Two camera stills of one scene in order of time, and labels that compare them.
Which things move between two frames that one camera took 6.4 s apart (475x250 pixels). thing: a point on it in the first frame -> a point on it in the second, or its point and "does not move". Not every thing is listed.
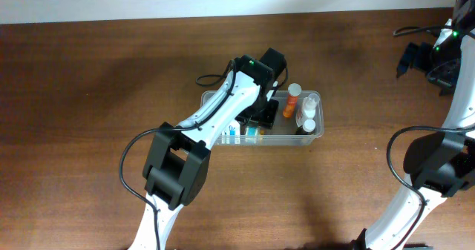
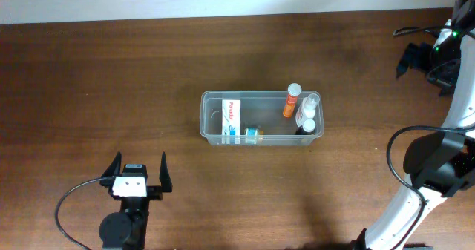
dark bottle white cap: (309, 125) does not move
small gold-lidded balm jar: (252, 134) does not move
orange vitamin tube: (294, 91) does not move
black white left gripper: (265, 113) -> (154, 194)
